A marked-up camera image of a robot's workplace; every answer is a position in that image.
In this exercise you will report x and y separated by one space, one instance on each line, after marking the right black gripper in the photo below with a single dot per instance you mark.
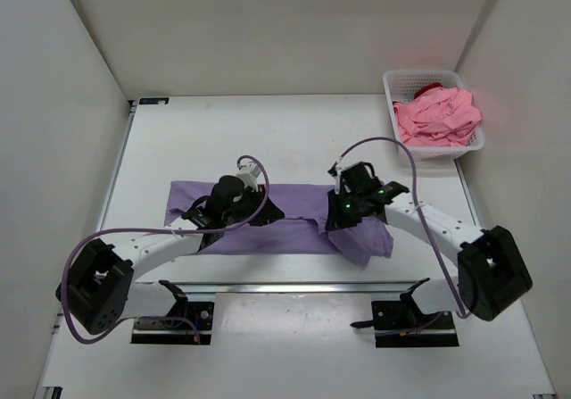
336 220

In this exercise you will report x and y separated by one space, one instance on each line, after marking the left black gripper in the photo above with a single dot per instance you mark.
268 214

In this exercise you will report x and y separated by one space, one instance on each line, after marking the purple t shirt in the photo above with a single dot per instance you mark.
302 230

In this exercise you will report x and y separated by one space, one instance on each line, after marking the pink t shirt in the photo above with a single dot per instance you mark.
448 119

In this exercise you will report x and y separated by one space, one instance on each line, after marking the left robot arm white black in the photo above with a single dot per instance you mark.
100 284

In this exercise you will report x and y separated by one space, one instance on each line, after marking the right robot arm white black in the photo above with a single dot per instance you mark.
491 273

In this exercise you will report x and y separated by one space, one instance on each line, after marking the white plastic basket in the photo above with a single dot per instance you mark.
401 85

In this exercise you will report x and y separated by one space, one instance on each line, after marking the red t shirt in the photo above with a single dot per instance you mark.
429 90

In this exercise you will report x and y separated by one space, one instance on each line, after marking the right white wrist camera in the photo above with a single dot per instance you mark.
336 173

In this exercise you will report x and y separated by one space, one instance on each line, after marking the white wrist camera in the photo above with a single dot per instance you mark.
249 173
336 173

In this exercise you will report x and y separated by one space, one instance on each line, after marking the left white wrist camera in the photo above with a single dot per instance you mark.
249 173

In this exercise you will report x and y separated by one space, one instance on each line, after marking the aluminium rail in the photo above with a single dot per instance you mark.
358 287

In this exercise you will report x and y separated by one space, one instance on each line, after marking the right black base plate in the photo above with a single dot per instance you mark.
394 327

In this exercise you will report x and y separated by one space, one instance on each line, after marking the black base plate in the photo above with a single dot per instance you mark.
394 327
193 327

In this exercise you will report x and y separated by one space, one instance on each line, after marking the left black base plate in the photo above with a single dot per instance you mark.
193 327

